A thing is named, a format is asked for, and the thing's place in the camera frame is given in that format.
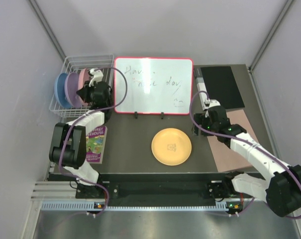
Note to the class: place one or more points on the pink board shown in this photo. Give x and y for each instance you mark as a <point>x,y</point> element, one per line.
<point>225,158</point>

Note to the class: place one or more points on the purple plate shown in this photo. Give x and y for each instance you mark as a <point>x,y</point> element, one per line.
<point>71,88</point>

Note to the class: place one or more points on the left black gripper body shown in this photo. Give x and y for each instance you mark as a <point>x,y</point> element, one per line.
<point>88,95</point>

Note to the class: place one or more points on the grey slotted cable duct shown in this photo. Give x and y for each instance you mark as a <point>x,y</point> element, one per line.
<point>95,207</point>

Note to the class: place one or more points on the yellow plate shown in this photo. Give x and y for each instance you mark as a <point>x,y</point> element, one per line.
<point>171,146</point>

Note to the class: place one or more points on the purple treehouse book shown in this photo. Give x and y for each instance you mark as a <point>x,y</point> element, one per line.
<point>95,145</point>

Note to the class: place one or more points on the black folder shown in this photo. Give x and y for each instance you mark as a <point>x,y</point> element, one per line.
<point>221,85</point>

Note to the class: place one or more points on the white box under folder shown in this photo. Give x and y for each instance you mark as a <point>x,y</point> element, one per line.
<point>204,97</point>

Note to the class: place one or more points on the red-framed whiteboard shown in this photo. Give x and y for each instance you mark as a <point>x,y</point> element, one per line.
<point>153,85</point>

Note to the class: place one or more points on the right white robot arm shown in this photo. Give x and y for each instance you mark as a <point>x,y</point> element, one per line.
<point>280,185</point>

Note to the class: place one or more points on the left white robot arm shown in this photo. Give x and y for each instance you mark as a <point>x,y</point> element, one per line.
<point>68,144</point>

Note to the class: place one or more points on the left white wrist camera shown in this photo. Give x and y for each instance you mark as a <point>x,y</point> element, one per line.
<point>96,76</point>

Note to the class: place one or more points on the white wire dish rack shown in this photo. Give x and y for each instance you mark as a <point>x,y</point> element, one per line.
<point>76,64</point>

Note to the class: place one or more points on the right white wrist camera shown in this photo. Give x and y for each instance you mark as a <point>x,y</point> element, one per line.
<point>212,104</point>

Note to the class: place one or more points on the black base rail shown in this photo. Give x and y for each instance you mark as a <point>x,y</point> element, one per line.
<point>165,189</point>

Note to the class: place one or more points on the blue plate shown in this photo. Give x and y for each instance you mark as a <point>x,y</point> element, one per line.
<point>59,91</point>

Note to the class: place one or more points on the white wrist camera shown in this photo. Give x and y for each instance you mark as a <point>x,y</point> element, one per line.
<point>96,76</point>
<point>212,104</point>

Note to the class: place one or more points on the pink plate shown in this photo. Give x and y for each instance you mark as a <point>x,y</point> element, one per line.
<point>83,77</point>

